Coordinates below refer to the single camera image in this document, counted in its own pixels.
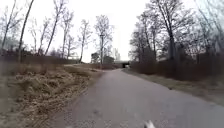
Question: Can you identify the distant building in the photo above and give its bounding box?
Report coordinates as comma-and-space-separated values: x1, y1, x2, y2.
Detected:
90, 48, 121, 65

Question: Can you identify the robot's own part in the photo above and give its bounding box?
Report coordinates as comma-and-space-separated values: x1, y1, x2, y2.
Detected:
144, 120, 156, 128

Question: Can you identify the grey asphalt path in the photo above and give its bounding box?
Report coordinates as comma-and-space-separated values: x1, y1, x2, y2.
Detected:
46, 68, 224, 128

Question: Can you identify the group of tall bare trees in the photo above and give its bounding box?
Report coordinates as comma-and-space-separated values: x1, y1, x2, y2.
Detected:
128, 0, 224, 73

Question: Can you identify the underpass bridge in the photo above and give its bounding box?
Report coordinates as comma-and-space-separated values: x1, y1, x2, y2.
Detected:
113, 60, 132, 69

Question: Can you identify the dry grass verge with leaves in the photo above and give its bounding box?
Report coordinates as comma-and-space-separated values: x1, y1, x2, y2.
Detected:
122, 68, 224, 107

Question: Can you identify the row of bare trees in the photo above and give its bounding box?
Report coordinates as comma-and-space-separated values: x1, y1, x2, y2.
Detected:
0, 0, 116, 65

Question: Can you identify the dark hedge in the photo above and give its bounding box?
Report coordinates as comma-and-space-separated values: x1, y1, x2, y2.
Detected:
129, 53, 224, 82

